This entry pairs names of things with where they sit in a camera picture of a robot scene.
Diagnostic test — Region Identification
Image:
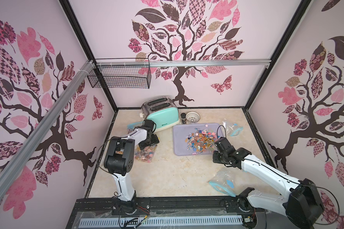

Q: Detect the lavender plastic tray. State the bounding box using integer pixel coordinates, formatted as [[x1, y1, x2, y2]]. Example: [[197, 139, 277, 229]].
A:
[[173, 123, 226, 156]]

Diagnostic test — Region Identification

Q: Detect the white sink strainer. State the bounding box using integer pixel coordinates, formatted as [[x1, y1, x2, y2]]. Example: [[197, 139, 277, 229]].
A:
[[186, 111, 201, 123]]

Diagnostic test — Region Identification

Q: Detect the aluminium rail left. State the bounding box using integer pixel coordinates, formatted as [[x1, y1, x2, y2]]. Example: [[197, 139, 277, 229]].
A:
[[0, 60, 95, 201]]

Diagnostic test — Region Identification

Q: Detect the candy bag near toaster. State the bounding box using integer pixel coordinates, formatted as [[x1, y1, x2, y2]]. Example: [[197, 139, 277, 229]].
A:
[[127, 121, 143, 135]]

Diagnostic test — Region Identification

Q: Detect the candy bag blue zip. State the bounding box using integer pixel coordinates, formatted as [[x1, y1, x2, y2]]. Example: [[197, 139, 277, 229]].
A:
[[222, 119, 243, 136], [208, 167, 244, 197]]

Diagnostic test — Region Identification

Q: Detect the black base frame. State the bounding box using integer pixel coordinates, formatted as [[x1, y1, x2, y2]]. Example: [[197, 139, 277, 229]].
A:
[[65, 194, 314, 229]]

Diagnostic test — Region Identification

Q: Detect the aluminium rail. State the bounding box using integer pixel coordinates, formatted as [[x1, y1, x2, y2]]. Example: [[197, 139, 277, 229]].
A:
[[0, 60, 95, 201], [96, 59, 271, 68]]

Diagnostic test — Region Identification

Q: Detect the white cable duct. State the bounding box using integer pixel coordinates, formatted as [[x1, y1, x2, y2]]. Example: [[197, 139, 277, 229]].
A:
[[77, 215, 243, 229]]

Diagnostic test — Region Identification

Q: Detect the black wire basket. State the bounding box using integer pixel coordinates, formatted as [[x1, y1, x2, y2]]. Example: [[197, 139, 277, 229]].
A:
[[88, 57, 152, 89]]

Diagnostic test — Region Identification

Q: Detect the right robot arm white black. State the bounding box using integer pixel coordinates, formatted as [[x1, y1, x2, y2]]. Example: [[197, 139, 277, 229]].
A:
[[213, 137, 325, 229]]

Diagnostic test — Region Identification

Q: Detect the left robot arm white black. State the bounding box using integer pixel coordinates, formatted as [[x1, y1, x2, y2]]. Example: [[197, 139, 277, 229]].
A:
[[103, 119, 159, 214]]

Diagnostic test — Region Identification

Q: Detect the candy bag blue zip front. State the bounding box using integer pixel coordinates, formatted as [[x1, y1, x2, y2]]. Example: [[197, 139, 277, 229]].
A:
[[222, 119, 243, 136]]

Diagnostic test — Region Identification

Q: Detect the aluminium rail back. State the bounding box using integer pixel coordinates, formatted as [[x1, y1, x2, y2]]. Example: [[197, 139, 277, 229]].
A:
[[96, 59, 271, 68]]

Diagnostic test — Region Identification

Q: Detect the mint green toaster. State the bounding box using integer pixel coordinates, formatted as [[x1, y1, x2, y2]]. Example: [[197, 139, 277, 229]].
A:
[[141, 96, 181, 132]]

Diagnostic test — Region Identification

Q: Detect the pile of candies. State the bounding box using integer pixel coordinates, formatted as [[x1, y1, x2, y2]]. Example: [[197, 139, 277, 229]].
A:
[[185, 128, 220, 155]]

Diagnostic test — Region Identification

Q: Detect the small dark spice jar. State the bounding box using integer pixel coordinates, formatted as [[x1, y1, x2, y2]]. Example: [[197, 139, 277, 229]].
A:
[[181, 113, 187, 125]]

